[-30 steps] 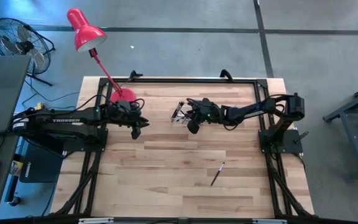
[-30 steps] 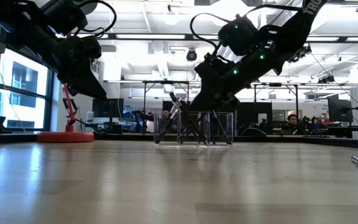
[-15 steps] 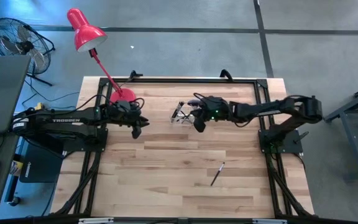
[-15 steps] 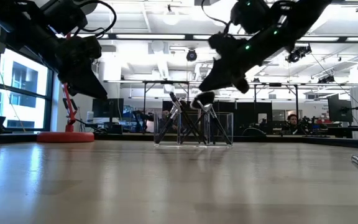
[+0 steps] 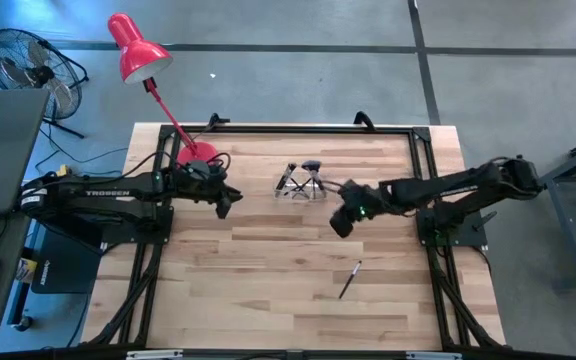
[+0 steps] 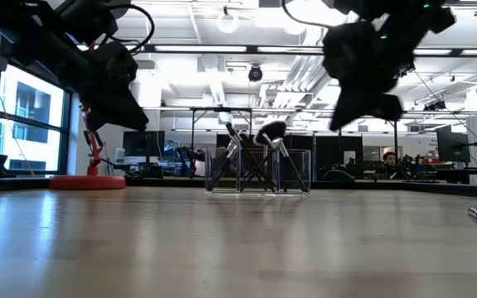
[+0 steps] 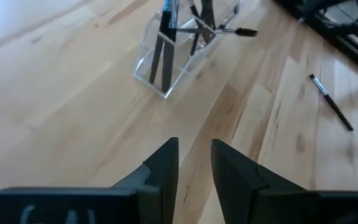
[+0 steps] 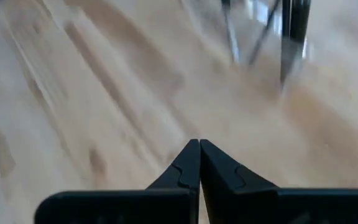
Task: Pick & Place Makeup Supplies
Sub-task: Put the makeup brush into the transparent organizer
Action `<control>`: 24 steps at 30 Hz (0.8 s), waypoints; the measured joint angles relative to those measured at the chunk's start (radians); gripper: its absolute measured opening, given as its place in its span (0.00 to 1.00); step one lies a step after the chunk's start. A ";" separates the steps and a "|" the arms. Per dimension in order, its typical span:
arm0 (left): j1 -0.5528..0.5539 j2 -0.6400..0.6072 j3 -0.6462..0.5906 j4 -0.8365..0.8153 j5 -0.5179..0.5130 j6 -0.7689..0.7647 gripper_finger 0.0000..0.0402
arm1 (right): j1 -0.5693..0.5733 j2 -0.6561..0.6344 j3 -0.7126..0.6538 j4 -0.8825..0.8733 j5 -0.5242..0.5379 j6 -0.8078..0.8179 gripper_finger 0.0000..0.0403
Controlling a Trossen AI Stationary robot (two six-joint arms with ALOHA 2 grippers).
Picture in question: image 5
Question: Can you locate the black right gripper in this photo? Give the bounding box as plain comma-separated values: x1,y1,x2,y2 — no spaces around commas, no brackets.
329,182,385,239

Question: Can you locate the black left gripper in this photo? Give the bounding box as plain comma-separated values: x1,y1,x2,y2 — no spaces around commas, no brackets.
187,162,243,220

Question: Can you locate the thick short black makeup brush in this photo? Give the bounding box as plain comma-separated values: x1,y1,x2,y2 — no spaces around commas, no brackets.
276,163,298,195

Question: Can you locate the large fluffy powder brush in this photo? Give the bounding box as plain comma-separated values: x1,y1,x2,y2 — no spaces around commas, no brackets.
301,159,326,192

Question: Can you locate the black spoolie mascara wand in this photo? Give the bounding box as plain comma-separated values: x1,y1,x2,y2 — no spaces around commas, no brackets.
280,183,315,196

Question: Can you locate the black makeup brush silver ferrule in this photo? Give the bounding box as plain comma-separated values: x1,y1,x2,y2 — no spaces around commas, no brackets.
338,260,363,300

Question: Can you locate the clear acrylic organizer box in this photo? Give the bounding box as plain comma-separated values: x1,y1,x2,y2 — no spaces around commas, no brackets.
273,163,330,203

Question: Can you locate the black desk support beam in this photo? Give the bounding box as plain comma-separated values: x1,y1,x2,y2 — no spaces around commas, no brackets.
42,217,107,247

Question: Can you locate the red desk lamp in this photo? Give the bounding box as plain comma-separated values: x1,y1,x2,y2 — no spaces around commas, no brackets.
106,12,221,169

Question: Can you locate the black Husky case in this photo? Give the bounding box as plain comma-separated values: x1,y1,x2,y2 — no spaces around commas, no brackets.
31,219,105,295

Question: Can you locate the small yellow labelled box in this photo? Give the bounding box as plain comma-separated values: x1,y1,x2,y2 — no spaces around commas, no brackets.
15,257,39,285

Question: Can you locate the black floor fan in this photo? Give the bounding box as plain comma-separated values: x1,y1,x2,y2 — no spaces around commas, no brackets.
0,27,90,140

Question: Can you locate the black caster wheel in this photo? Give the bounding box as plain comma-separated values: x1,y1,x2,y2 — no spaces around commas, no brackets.
13,313,35,333

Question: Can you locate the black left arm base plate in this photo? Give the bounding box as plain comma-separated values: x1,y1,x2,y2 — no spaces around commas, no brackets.
100,204,175,246

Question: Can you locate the black aluminium table frame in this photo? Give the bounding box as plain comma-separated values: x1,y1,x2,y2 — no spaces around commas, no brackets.
80,123,508,351

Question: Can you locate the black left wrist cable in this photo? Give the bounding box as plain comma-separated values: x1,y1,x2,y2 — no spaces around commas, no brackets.
82,151,232,181

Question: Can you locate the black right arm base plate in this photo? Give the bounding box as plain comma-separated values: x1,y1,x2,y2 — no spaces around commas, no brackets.
416,207,489,250

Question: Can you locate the black floor cable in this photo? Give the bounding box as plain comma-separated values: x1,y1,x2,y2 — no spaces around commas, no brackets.
32,119,129,174

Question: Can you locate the silver table bracket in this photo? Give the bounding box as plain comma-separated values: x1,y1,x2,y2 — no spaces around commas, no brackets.
405,351,464,360
125,349,185,360

